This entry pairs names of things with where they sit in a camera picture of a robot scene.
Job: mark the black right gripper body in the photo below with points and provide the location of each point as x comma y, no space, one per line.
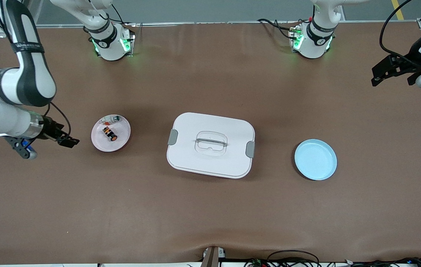
52,131

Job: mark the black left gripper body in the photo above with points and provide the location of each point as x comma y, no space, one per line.
413,61

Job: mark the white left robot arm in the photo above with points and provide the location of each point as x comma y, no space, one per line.
312,44

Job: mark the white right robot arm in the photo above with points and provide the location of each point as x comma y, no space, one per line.
29,74

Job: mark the grey box latch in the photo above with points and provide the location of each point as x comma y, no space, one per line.
250,149
172,137

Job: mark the white lidded plastic box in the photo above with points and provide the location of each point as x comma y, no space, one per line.
210,163

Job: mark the pink round plate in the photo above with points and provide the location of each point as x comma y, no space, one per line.
114,142

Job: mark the light blue round plate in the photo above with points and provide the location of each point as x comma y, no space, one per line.
315,160

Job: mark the brown table cover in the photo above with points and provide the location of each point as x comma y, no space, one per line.
210,215

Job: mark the small grey green-button switch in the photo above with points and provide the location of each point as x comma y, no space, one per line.
116,119

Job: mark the brown camera mount post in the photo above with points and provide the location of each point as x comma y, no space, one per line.
211,257

